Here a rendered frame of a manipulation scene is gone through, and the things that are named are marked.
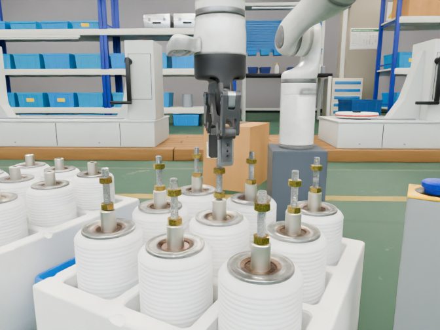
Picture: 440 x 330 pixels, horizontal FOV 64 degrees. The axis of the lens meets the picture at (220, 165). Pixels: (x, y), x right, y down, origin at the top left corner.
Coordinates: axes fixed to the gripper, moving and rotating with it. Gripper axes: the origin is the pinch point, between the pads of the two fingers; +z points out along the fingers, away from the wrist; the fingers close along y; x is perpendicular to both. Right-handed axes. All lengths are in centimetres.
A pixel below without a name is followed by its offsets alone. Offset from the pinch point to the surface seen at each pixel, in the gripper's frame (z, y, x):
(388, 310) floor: 36, 5, -37
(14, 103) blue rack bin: 5, 523, 184
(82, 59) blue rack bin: -56, 493, 82
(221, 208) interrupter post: 8.5, -1.0, 0.0
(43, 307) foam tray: 20.3, -3.0, 25.8
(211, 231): 10.9, -3.9, 2.1
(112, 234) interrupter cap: 10.2, -3.7, 16.1
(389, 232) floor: 36, 41, -67
